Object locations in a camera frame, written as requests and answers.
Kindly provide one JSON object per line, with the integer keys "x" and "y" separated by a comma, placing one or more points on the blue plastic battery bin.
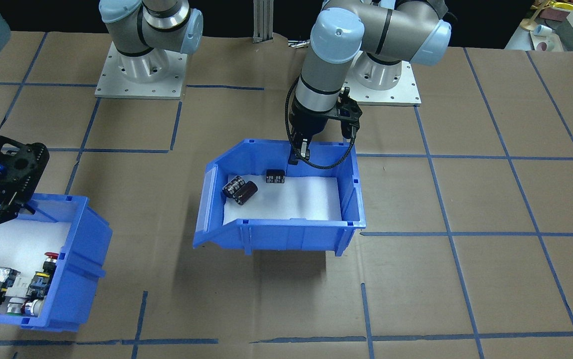
{"x": 276, "y": 239}

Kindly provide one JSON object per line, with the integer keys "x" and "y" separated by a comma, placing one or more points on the blue plastic button bin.
{"x": 82, "y": 279}

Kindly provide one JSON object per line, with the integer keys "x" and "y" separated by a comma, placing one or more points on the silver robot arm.
{"x": 159, "y": 20}
{"x": 336, "y": 35}

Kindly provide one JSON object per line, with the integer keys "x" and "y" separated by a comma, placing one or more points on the black rectangular battery pack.
{"x": 275, "y": 176}

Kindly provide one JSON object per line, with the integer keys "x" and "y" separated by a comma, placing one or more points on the white foam liner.
{"x": 17, "y": 239}
{"x": 296, "y": 199}

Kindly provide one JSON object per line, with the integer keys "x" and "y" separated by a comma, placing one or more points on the black red push button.
{"x": 52, "y": 257}

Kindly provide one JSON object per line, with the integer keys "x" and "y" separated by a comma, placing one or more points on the black cover cloth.
{"x": 226, "y": 17}

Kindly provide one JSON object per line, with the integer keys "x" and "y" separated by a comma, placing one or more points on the wooden stand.
{"x": 533, "y": 20}

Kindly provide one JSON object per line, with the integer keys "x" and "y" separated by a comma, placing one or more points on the white blue paper cup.
{"x": 543, "y": 31}

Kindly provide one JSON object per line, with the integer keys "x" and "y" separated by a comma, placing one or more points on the yellow toy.
{"x": 558, "y": 6}

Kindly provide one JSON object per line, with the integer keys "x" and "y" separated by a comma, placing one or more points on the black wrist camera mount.
{"x": 34, "y": 162}
{"x": 348, "y": 112}

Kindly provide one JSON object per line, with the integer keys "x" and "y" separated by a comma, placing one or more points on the blue push button switch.
{"x": 37, "y": 290}

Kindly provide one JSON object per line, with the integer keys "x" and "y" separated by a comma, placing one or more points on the green push button switch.
{"x": 14, "y": 305}

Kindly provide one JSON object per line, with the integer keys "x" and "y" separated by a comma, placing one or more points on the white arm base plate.
{"x": 406, "y": 97}
{"x": 106, "y": 89}

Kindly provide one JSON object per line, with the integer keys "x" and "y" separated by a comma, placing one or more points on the white push button switch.
{"x": 34, "y": 308}

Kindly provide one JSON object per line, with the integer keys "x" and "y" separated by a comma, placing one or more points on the aluminium v-frame bar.
{"x": 264, "y": 20}

